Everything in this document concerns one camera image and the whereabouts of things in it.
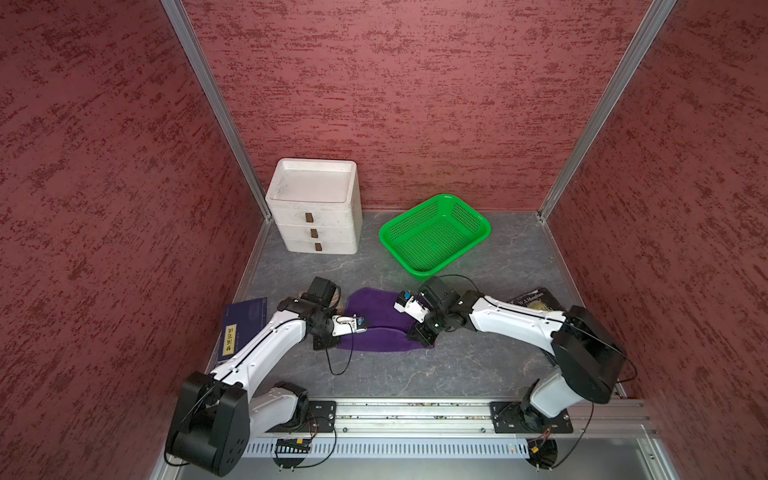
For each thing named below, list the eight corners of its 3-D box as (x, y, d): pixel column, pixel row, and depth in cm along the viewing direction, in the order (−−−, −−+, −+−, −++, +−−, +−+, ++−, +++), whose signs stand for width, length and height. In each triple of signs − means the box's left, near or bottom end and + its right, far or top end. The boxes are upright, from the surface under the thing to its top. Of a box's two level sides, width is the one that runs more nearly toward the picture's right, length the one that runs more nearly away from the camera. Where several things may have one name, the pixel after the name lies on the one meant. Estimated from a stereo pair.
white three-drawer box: (282, 255, 109) (257, 204, 89) (295, 210, 124) (277, 158, 104) (358, 255, 109) (351, 205, 89) (362, 210, 124) (357, 159, 104)
